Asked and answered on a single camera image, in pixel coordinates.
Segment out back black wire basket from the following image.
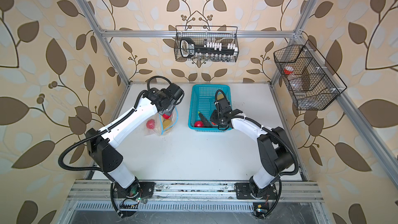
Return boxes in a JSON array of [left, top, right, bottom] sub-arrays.
[[173, 24, 239, 63]]

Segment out side black wire basket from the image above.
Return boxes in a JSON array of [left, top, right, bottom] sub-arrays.
[[273, 40, 347, 111]]

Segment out dark toy eggplant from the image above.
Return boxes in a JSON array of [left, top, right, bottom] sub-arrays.
[[198, 112, 215, 128]]

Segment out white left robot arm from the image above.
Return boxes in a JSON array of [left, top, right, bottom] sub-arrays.
[[58, 76, 184, 189]]

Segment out yellow toy lemon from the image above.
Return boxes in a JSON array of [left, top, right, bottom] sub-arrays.
[[163, 119, 173, 129]]

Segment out teal plastic basket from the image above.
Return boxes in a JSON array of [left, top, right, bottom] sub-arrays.
[[188, 84, 231, 132]]

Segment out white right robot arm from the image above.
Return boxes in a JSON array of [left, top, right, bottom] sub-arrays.
[[210, 89, 299, 199]]

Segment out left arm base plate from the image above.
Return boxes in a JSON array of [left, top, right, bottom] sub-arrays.
[[110, 179, 155, 200]]

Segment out red capped clear bottle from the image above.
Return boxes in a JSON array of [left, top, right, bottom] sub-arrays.
[[284, 66, 301, 83]]

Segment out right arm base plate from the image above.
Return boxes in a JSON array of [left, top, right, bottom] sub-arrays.
[[234, 183, 278, 201]]

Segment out clear zip top bag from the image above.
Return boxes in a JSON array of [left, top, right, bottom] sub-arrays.
[[144, 108, 179, 136]]

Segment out red toy tomato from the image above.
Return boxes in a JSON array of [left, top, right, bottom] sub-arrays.
[[194, 120, 204, 128], [146, 119, 156, 130]]

